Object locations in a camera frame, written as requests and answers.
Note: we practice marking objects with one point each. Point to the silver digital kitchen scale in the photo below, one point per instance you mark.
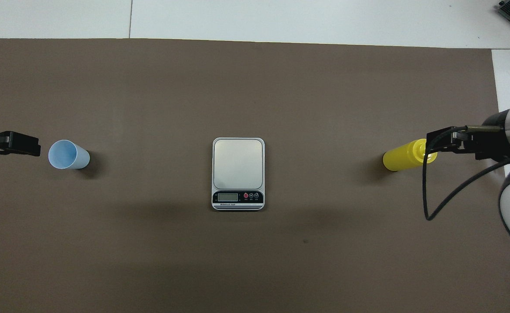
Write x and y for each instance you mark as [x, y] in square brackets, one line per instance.
[238, 167]

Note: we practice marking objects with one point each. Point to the brown table mat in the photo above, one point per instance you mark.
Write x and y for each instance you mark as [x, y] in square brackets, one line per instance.
[107, 243]

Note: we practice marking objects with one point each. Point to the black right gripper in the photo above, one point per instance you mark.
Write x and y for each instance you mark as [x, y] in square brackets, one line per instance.
[491, 143]

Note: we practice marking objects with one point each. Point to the yellow squeeze bottle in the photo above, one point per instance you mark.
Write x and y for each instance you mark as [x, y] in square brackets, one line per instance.
[404, 156]

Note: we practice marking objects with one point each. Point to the light blue plastic cup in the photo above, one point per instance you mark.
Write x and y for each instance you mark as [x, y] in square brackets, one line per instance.
[65, 154]

